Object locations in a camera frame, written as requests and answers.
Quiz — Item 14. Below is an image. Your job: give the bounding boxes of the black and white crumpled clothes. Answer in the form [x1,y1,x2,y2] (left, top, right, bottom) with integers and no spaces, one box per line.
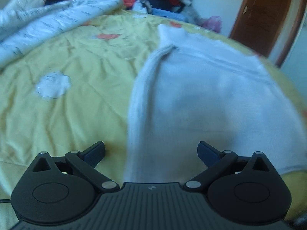
[132,0,153,14]

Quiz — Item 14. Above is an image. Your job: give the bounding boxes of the white knit sweater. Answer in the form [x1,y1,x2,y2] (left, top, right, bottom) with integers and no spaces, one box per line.
[124,24,306,183]

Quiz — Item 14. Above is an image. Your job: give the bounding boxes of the white printed quilt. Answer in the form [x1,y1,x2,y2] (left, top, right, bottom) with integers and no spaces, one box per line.
[1,0,123,69]

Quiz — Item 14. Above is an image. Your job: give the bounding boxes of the light blue knit garment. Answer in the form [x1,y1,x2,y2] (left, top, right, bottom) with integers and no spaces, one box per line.
[151,8,187,22]

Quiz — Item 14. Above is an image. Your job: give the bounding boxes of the brown wooden door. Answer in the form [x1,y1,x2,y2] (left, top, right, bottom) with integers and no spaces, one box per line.
[230,0,306,67]

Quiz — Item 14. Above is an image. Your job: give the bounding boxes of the yellow cartoon bed sheet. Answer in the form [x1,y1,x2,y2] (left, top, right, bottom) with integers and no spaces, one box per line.
[1,10,306,220]

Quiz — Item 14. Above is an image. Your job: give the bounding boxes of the pink plastic bag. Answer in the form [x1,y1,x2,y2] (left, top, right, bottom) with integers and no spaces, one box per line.
[202,16,222,33]

